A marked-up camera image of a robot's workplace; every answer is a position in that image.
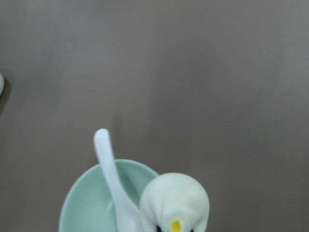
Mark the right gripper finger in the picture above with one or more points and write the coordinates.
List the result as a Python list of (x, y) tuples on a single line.
[(158, 229)]

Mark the white ceramic spoon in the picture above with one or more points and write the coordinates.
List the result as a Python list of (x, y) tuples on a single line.
[(127, 213)]

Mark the cream rabbit tray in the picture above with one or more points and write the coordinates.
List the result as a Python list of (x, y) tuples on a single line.
[(1, 84)]

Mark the white steamed bun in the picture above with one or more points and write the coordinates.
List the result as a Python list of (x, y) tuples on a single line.
[(175, 202)]

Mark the mint green bowl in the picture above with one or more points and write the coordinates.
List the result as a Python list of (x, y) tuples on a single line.
[(88, 206)]

